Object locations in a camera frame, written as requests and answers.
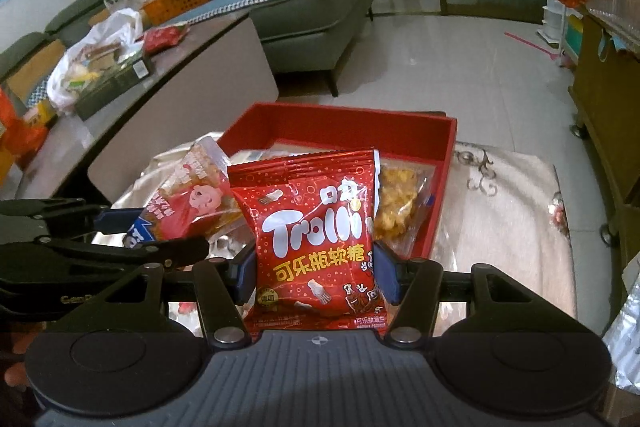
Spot red Trolli candy bag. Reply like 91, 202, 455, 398
228, 150, 388, 337

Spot dark green long box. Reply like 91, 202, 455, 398
74, 51, 153, 120

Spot red rectangular storage box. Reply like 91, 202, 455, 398
217, 103, 458, 258

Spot grey sofa ottoman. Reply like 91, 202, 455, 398
167, 0, 373, 96

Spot white plastic bag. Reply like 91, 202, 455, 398
47, 8, 143, 113

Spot wooden cabinet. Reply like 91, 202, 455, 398
568, 14, 639, 265

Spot small red packet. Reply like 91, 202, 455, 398
142, 23, 189, 55

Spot floral table cloth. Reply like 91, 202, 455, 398
92, 131, 580, 323

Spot grey coffee table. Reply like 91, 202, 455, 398
1, 12, 279, 202

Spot orange plastic bag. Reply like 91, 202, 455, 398
0, 91, 55, 184

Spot silver foil bag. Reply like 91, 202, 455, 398
603, 279, 640, 395

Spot orange plastic basket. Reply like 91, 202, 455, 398
142, 0, 209, 26

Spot clear bag yellow cookies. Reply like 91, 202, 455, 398
373, 157, 436, 259

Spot blue red snack bag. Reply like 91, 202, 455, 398
124, 134, 242, 248

